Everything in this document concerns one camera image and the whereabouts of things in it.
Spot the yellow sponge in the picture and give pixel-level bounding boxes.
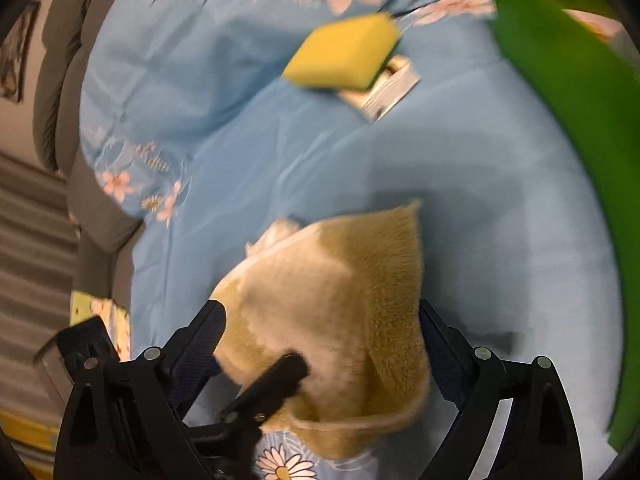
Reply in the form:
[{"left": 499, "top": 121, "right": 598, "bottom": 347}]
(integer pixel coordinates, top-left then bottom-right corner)
[{"left": 281, "top": 12, "right": 403, "bottom": 95}]

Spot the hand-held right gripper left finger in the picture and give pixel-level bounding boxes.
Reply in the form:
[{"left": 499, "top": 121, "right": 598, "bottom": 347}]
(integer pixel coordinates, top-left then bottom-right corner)
[{"left": 55, "top": 300, "right": 227, "bottom": 480}]

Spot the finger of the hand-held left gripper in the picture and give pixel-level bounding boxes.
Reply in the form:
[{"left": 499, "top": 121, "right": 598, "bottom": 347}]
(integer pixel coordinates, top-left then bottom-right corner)
[{"left": 190, "top": 352, "right": 311, "bottom": 466}]

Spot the grey sofa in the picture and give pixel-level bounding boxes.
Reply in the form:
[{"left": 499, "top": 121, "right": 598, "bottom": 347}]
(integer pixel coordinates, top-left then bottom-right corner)
[{"left": 32, "top": 0, "right": 146, "bottom": 301}]

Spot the yellow white fluffy cloth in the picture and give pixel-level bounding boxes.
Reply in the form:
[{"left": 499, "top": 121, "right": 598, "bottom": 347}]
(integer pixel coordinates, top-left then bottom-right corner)
[{"left": 212, "top": 200, "right": 433, "bottom": 461}]

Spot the framed wall picture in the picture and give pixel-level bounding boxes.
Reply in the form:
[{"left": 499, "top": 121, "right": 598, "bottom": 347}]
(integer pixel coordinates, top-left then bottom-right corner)
[{"left": 0, "top": 0, "right": 42, "bottom": 105}]

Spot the blue floral bedsheet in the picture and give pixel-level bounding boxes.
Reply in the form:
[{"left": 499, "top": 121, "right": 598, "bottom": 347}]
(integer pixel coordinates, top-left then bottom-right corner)
[{"left": 79, "top": 0, "right": 626, "bottom": 480}]

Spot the green cardboard box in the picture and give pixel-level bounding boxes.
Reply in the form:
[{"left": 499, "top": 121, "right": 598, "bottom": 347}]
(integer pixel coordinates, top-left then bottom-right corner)
[{"left": 486, "top": 0, "right": 640, "bottom": 453}]

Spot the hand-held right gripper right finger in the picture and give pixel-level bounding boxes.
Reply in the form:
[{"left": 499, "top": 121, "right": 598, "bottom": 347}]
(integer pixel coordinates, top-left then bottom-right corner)
[{"left": 417, "top": 300, "right": 584, "bottom": 480}]

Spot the silver foil packet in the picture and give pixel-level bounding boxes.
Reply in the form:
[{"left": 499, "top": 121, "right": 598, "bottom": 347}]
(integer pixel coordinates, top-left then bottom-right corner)
[{"left": 337, "top": 55, "right": 422, "bottom": 123}]

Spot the yellow floral cloth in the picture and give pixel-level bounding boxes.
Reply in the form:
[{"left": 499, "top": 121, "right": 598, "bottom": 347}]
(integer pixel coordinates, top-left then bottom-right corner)
[{"left": 69, "top": 290, "right": 132, "bottom": 358}]

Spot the grey striped rug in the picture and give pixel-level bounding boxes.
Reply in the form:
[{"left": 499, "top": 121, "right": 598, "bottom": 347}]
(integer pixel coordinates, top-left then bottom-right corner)
[{"left": 0, "top": 150, "right": 83, "bottom": 461}]

